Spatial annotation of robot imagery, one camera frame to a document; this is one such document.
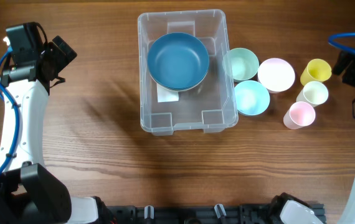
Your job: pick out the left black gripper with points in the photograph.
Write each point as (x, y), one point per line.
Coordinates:
(64, 56)

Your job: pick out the cream cup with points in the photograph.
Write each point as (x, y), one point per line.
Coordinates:
(314, 93)

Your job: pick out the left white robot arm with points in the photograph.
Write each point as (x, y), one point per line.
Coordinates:
(29, 193)

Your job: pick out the clear plastic storage container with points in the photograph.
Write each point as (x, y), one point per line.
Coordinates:
(210, 106)

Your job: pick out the yellow cup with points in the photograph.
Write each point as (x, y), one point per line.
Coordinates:
(316, 70)

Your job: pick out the pink cup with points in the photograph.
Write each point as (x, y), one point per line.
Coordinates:
(300, 114)

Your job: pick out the pink small bowl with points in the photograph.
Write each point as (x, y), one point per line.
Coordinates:
(276, 75)

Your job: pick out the light blue small bowl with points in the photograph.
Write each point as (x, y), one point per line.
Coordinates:
(252, 98)

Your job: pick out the mint green small bowl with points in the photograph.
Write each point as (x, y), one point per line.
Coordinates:
(242, 63)

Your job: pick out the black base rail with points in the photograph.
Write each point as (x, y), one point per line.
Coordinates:
(247, 213)

